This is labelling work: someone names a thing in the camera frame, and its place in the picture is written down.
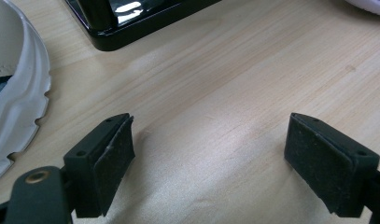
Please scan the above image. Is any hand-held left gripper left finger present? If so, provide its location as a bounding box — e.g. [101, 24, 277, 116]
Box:
[63, 112, 136, 218]

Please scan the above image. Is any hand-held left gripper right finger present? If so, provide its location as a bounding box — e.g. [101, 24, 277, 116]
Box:
[284, 112, 380, 218]

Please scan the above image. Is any navy and white sneaker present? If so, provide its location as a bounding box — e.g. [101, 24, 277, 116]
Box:
[0, 0, 52, 185]

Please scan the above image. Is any red and black shoe rack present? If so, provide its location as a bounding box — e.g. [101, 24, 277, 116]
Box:
[64, 0, 223, 52]

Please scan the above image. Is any purple sandal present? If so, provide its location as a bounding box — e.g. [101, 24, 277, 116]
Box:
[345, 0, 380, 18]

